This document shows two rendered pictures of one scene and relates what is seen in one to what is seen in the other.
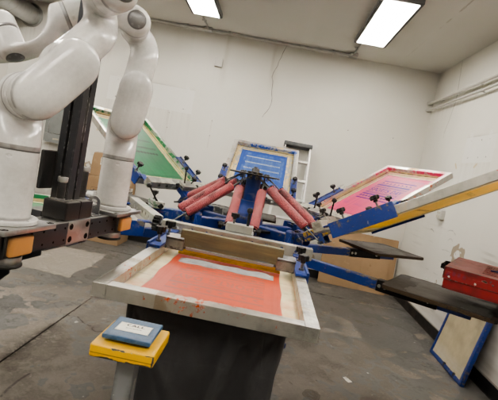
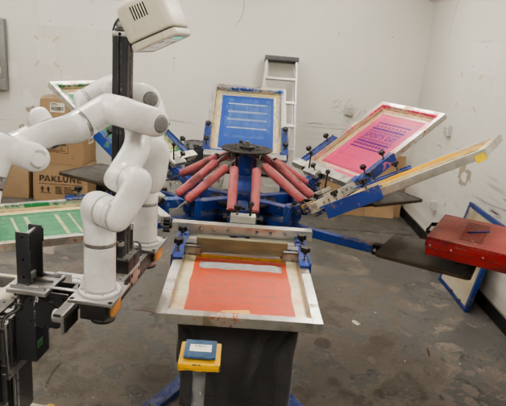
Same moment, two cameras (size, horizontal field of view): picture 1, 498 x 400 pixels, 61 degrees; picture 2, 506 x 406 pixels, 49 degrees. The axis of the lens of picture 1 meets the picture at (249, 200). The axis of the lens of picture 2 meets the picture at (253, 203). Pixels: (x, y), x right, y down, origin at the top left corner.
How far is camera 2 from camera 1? 90 cm
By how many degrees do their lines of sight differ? 13
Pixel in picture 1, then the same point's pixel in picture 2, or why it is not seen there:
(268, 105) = (240, 12)
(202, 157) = (169, 85)
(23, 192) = (112, 273)
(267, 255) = (274, 250)
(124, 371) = (198, 374)
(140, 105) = (163, 167)
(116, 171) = (147, 216)
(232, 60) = not seen: outside the picture
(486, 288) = (459, 253)
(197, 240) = (211, 245)
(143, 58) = not seen: hidden behind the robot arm
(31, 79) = (116, 210)
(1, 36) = not seen: hidden behind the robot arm
